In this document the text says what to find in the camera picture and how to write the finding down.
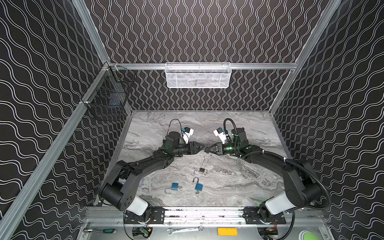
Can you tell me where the silver grey padlock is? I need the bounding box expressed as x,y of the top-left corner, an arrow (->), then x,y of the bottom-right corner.
194,168 -> 208,176

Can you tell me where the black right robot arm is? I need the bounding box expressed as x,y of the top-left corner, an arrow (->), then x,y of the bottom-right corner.
205,128 -> 326,218

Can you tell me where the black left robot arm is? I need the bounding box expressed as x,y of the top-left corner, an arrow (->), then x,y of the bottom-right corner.
99,132 -> 205,216

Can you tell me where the blue padlock right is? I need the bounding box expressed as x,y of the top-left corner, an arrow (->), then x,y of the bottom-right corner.
193,177 -> 203,197

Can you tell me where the blue padlock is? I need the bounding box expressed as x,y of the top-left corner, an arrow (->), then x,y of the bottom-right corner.
193,177 -> 203,197
164,183 -> 183,195

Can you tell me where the blue padlock left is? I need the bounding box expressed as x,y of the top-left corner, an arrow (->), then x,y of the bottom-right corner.
164,183 -> 183,195

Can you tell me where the yellow label plate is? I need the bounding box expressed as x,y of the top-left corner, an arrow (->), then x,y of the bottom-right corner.
218,228 -> 238,237

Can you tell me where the silver open-end wrench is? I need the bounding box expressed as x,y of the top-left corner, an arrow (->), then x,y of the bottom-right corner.
167,226 -> 205,236

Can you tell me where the green round button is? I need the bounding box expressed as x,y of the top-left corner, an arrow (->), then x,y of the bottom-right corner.
299,231 -> 320,240

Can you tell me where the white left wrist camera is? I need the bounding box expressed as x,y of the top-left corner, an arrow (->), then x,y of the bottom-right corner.
182,127 -> 194,144

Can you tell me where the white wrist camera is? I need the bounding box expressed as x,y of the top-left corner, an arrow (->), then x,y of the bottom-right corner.
214,128 -> 227,144
182,127 -> 194,144

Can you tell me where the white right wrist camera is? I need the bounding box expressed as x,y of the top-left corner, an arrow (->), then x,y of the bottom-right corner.
214,128 -> 227,144

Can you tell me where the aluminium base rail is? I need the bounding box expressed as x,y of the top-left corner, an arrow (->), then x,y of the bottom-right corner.
80,206 -> 328,226

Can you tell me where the white wire mesh basket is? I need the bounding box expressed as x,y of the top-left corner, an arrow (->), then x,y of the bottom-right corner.
165,62 -> 232,89

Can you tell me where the black wire mesh basket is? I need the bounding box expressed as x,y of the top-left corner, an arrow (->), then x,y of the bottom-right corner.
80,61 -> 132,122

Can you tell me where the green handled screwdriver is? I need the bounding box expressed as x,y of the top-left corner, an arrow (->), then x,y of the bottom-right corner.
83,228 -> 117,234

